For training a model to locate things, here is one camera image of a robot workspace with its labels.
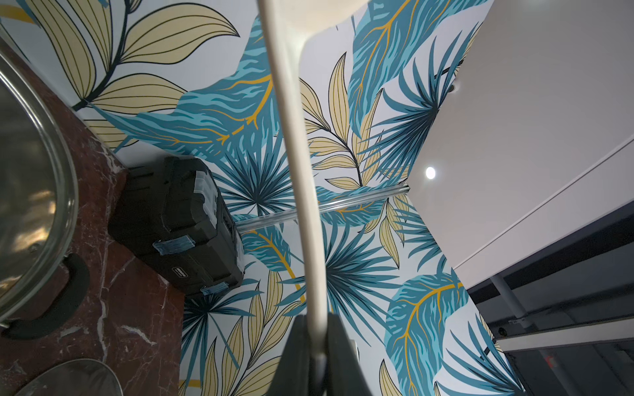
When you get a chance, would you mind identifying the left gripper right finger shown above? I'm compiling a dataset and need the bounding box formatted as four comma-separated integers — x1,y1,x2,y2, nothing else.
325,313,371,396

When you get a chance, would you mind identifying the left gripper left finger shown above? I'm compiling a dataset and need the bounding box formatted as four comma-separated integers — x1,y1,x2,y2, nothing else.
266,315,310,396

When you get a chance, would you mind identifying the glass pot lid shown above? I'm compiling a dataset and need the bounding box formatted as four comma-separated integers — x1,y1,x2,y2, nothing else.
17,358,124,396

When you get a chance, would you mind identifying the stainless steel pot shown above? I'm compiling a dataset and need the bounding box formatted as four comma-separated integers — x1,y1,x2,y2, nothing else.
1,54,90,340

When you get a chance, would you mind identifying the cream spoon grey handle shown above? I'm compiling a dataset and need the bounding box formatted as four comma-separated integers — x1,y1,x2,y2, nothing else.
258,1,364,395

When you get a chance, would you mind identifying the black plastic toolbox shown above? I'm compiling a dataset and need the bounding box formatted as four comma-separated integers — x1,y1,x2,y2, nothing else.
108,157,244,296

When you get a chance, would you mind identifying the right aluminium corner post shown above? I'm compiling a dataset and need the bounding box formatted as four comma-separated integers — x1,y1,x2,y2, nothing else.
235,182,410,234

